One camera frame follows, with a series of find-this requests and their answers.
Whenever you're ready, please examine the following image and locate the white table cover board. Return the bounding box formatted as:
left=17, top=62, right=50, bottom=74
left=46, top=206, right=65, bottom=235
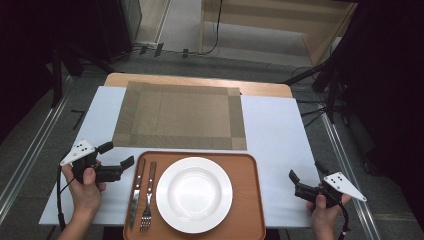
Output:
left=38, top=85, right=335, bottom=230

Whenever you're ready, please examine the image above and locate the black metal stand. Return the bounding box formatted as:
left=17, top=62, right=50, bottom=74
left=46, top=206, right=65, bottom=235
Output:
left=49, top=39, right=117, bottom=110
left=280, top=49, right=355, bottom=129

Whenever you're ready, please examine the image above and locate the orange wooden tray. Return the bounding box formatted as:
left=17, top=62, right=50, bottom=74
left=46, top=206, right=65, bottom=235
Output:
left=122, top=150, right=267, bottom=240

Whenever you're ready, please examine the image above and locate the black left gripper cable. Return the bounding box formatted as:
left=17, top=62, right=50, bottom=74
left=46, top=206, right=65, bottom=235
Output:
left=55, top=164, right=76, bottom=232

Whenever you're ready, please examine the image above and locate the white deep plate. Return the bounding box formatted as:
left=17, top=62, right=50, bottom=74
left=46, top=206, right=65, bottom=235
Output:
left=155, top=156, right=234, bottom=235

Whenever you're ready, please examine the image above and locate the light wooden shelf unit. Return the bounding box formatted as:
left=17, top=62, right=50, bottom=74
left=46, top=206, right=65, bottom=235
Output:
left=198, top=0, right=359, bottom=67

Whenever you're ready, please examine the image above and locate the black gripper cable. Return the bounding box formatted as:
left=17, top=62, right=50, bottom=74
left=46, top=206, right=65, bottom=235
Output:
left=55, top=164, right=76, bottom=232
left=335, top=199, right=351, bottom=240

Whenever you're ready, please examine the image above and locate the wooden-handled fork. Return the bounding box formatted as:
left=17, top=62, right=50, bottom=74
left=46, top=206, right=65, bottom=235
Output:
left=138, top=161, right=158, bottom=233

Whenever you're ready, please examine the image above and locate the black hanging power cable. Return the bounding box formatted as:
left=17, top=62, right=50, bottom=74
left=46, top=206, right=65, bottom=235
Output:
left=199, top=0, right=224, bottom=56

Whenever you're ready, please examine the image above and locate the person's left hand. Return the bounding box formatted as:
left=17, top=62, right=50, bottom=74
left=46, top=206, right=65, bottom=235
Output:
left=61, top=159, right=107, bottom=219

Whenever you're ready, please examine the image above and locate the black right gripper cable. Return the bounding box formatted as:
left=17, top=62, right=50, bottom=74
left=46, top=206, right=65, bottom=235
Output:
left=335, top=199, right=351, bottom=240

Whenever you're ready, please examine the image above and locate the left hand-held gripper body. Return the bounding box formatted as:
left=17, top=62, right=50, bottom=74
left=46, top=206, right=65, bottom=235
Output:
left=59, top=139, right=126, bottom=185

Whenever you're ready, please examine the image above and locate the person's right hand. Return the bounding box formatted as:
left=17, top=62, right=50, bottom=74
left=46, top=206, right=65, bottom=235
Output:
left=306, top=193, right=353, bottom=232

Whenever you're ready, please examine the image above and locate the metal floor rail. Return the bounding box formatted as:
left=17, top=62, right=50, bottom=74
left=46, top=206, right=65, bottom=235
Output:
left=315, top=102, right=382, bottom=240
left=0, top=94, right=69, bottom=221

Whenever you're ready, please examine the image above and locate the brown woven placemat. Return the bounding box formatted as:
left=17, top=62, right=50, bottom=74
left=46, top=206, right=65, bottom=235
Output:
left=111, top=80, right=248, bottom=151

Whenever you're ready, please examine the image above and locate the light wooden table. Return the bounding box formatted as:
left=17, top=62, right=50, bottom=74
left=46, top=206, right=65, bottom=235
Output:
left=103, top=72, right=294, bottom=99

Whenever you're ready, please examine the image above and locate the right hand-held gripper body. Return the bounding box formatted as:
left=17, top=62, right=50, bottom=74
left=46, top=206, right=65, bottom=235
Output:
left=293, top=171, right=368, bottom=210

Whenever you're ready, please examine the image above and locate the wooden-handled table knife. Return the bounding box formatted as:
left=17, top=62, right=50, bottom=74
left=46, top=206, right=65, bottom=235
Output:
left=128, top=157, right=147, bottom=232

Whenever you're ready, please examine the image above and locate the dark glass-fronted cabinet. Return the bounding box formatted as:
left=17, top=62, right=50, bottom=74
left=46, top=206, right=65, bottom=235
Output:
left=95, top=0, right=143, bottom=63

